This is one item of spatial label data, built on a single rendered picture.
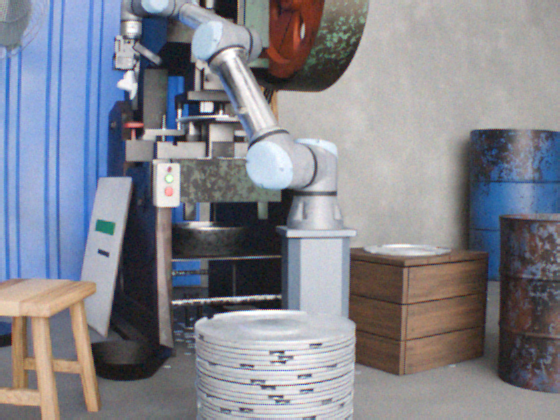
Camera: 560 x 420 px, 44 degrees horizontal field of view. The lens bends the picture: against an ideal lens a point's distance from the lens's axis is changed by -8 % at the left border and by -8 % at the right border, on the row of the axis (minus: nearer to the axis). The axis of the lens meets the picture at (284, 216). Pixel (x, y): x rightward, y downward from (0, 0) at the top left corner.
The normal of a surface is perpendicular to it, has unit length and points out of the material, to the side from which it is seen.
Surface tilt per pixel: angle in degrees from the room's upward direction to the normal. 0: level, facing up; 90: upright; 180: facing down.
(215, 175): 90
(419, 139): 90
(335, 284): 90
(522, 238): 92
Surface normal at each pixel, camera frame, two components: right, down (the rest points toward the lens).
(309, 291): 0.16, 0.05
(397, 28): 0.43, 0.05
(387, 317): -0.84, 0.03
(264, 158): -0.62, 0.15
